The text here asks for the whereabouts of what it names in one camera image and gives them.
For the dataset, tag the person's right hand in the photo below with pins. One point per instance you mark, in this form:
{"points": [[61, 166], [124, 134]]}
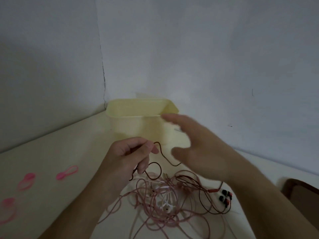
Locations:
{"points": [[211, 156]]}

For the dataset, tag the person's right thumb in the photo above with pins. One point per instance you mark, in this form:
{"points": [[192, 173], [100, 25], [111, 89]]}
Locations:
{"points": [[183, 155]]}

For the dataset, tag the person's right forearm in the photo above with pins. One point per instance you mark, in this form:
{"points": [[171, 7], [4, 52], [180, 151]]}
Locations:
{"points": [[264, 204]]}

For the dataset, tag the pale yellow plastic box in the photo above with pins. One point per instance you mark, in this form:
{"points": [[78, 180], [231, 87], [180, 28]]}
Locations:
{"points": [[134, 121]]}

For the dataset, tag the person's left hand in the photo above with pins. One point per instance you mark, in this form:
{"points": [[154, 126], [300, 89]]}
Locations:
{"points": [[117, 161]]}

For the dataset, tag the brown cardboard box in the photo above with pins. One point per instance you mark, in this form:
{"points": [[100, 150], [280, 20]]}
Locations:
{"points": [[302, 196]]}

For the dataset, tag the person's left fingers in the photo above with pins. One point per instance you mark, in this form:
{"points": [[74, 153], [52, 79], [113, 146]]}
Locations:
{"points": [[145, 146]]}

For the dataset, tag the person's left forearm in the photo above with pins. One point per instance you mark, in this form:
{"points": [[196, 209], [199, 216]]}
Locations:
{"points": [[82, 214]]}

